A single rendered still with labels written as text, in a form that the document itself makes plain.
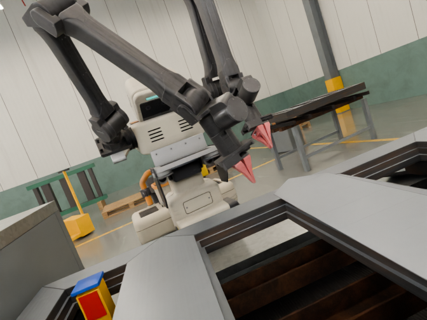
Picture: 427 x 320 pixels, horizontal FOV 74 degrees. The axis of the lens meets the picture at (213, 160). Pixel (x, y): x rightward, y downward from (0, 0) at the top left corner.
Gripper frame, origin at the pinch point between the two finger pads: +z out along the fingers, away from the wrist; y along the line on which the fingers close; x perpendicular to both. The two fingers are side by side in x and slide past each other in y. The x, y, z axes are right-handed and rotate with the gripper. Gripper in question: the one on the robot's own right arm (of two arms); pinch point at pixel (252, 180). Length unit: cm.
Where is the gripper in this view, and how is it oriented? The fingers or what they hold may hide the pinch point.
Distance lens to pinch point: 73.0
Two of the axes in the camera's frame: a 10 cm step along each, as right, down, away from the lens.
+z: 5.7, 8.1, 1.4
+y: 8.0, -5.9, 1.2
